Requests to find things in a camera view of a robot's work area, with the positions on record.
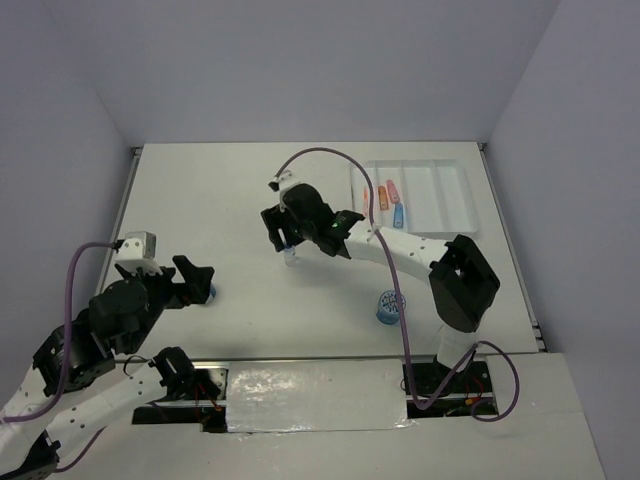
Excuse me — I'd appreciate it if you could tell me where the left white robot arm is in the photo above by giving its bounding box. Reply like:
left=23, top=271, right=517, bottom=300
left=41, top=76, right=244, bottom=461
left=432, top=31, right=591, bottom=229
left=1, top=256, right=215, bottom=479

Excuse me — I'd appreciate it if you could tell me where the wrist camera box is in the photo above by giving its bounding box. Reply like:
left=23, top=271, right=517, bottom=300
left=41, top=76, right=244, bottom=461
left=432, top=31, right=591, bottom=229
left=268, top=170, right=301, bottom=195
left=115, top=231, right=160, bottom=272

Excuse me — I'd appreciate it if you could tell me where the white divided organizer tray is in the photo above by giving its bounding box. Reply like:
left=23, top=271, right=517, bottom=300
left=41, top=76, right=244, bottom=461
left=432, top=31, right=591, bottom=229
left=350, top=159, right=479, bottom=238

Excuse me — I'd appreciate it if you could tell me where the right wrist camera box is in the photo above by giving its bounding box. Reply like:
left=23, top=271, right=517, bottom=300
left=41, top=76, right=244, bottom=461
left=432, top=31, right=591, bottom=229
left=268, top=170, right=301, bottom=195

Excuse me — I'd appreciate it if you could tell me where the clear spray bottle blue cap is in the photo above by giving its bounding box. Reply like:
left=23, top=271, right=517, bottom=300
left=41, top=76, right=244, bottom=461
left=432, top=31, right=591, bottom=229
left=282, top=246, right=298, bottom=267

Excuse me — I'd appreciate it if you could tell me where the orange translucent cap case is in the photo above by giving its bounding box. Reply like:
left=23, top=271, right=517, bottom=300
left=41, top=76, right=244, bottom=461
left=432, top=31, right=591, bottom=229
left=377, top=185, right=389, bottom=211

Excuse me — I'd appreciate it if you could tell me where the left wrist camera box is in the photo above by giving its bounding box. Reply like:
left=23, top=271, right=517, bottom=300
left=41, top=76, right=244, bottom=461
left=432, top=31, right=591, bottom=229
left=115, top=231, right=160, bottom=272

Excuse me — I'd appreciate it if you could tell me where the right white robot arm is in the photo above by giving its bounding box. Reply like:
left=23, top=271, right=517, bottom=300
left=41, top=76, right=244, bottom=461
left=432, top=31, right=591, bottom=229
left=169, top=182, right=500, bottom=359

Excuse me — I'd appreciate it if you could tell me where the blue translucent cap case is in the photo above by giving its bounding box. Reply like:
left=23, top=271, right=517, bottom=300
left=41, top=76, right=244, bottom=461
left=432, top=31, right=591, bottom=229
left=393, top=202, right=404, bottom=230

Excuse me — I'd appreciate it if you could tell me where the orange highlighter pen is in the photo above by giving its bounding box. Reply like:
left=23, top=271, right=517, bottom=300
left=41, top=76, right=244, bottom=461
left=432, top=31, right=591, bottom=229
left=362, top=186, right=370, bottom=217

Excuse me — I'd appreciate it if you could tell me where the pink translucent cap case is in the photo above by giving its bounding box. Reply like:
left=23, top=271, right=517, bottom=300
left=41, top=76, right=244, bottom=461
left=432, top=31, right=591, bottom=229
left=386, top=179, right=401, bottom=204

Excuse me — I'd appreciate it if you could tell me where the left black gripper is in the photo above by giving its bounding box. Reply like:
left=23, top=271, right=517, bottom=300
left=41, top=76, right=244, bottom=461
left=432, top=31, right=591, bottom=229
left=118, top=253, right=216, bottom=353

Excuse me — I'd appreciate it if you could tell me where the small blue jar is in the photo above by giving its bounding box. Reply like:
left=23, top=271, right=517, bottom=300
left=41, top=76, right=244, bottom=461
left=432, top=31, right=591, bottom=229
left=375, top=290, right=400, bottom=325

